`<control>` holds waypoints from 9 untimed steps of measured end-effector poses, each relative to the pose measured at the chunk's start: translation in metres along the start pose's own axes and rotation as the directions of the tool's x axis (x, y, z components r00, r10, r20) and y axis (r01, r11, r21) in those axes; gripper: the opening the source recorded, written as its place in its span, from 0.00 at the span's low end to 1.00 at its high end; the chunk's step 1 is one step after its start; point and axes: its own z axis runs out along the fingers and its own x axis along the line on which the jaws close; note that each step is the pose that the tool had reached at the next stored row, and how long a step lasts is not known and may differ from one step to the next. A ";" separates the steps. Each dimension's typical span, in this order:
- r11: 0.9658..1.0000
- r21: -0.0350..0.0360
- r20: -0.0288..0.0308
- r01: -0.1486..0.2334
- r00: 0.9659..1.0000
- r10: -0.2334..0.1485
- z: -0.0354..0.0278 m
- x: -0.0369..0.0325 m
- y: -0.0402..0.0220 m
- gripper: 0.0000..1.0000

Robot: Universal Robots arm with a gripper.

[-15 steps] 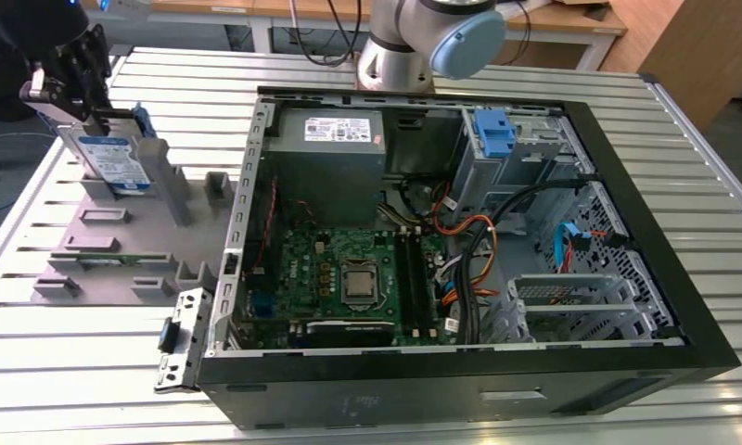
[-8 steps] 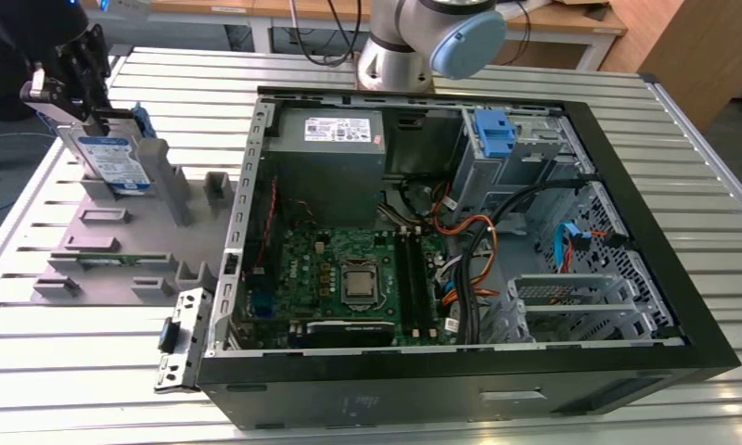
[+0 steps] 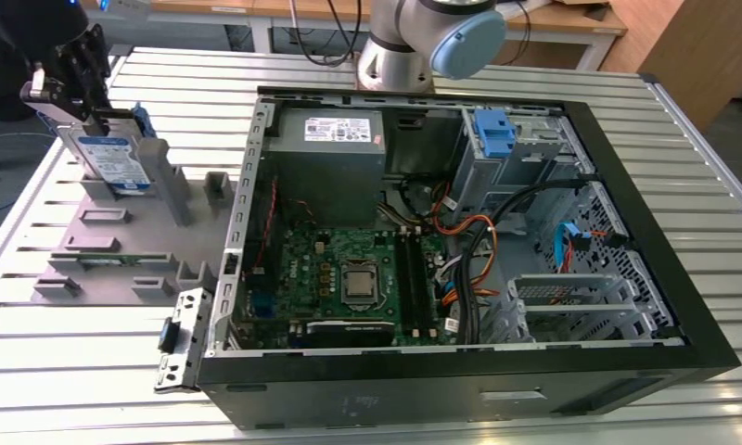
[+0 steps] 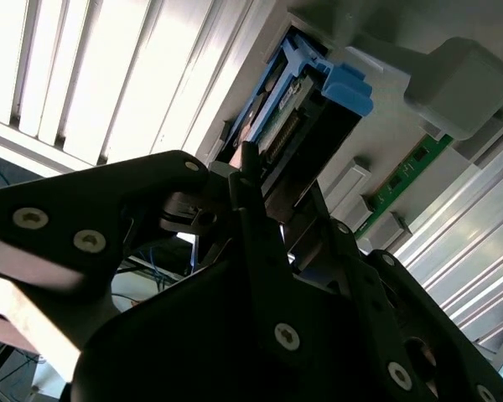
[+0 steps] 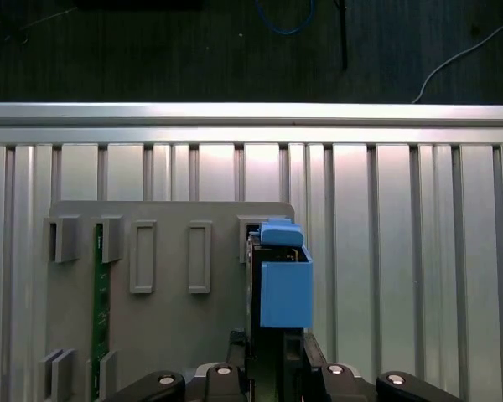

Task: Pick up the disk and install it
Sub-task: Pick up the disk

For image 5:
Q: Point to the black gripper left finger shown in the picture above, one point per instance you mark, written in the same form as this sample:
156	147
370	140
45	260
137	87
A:
222	385

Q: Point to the hard disk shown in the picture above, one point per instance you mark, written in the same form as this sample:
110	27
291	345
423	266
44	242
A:
287	293

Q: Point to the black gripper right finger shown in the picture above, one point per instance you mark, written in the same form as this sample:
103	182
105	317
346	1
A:
339	385

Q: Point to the grey parts rack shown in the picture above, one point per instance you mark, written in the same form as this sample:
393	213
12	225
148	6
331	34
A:
172	326

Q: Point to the green RAM stick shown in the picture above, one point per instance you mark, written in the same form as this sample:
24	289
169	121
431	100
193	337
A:
102	301

